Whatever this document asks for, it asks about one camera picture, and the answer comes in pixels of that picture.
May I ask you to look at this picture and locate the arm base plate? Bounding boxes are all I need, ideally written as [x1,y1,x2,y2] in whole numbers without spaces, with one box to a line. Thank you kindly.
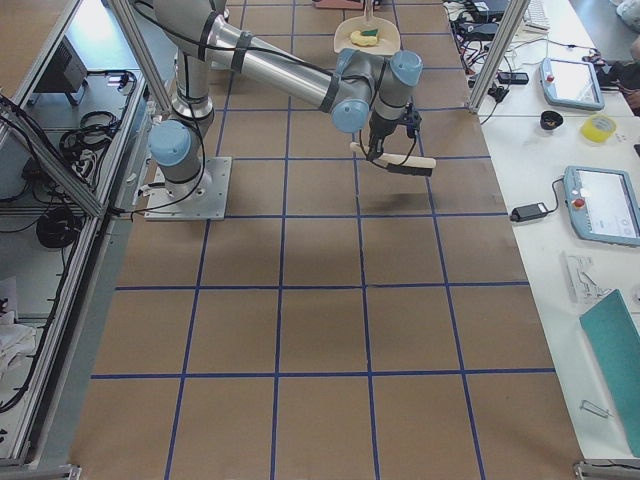
[144,157,232,221]

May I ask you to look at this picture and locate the blue teach pendant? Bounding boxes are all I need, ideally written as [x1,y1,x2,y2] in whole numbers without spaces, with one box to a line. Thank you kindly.
[563,166,639,247]
[539,57,605,111]

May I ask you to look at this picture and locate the aluminium frame post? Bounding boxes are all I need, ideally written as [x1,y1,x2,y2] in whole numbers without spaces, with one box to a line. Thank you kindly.
[468,0,530,114]

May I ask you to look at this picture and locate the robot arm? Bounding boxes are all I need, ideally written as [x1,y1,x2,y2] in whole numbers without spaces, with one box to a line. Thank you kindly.
[152,1,436,177]

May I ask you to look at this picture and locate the small black bowl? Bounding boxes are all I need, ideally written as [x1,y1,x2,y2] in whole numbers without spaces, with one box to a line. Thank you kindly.
[539,110,564,131]

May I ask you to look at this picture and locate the white hand brush black bristles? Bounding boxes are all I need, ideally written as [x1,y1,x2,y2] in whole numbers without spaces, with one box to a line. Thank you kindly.
[369,153,436,177]

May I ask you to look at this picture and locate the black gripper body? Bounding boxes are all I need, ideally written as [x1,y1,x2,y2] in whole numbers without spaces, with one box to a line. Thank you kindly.
[369,103,422,140]

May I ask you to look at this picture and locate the black power adapter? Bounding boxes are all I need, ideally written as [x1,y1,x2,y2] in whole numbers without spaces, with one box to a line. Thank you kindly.
[509,202,550,223]

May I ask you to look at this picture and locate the blue teach pendant near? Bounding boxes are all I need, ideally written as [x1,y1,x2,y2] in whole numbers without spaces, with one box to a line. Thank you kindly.
[563,166,639,247]

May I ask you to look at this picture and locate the teal folder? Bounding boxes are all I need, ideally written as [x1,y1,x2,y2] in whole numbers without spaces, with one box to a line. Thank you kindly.
[579,290,639,457]

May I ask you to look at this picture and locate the yellow tape roll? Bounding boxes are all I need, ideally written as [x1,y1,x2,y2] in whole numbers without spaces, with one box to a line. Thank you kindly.
[580,114,617,144]

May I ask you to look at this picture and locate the blue teach pendant far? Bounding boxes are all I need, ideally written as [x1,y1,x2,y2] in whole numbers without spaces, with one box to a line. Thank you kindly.
[539,57,605,111]

